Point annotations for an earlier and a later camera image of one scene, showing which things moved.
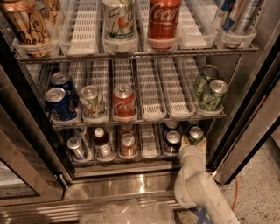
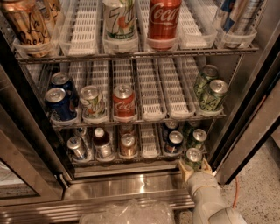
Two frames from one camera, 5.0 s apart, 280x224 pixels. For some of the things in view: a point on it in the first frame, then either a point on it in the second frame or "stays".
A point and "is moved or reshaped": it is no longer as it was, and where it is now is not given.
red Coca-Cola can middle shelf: (123, 101) stays
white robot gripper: (192, 152) → (199, 183)
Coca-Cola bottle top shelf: (163, 24) stays
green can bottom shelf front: (195, 134) is moved or reshaped
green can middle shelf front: (214, 96) stays
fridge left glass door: (34, 168) stays
